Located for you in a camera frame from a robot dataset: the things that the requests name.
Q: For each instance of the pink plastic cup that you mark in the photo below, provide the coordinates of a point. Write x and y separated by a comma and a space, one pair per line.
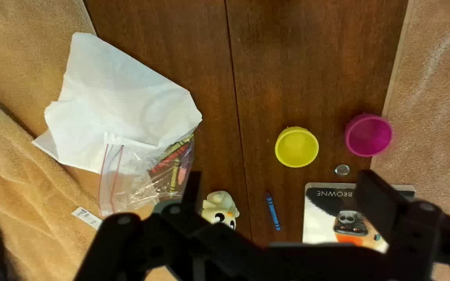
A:
369, 135

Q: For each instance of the clear zip bag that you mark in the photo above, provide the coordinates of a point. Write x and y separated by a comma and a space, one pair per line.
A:
132, 182

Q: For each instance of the One Gorilla picture book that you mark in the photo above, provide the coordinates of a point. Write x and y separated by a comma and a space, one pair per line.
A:
319, 219

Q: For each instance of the white towel label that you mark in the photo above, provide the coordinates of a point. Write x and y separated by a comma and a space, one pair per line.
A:
87, 218

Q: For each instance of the blue pen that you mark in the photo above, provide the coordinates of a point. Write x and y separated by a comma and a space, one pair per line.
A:
274, 213

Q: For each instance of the yellow plastic cup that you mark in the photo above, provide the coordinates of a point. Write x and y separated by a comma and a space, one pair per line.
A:
297, 148

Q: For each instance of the plain orange towel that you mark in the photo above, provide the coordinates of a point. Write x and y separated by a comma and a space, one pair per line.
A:
433, 104

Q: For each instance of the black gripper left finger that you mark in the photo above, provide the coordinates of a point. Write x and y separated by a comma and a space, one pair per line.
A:
132, 244

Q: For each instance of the white plastic bag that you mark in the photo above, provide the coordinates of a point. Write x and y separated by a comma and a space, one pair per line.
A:
116, 104

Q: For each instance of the pale bunny figurine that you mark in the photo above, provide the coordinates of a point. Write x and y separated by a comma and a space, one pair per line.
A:
219, 205

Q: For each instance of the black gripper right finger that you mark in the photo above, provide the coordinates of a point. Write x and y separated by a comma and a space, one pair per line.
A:
413, 229

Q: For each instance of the small metal rings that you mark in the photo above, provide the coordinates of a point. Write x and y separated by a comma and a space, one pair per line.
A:
343, 169

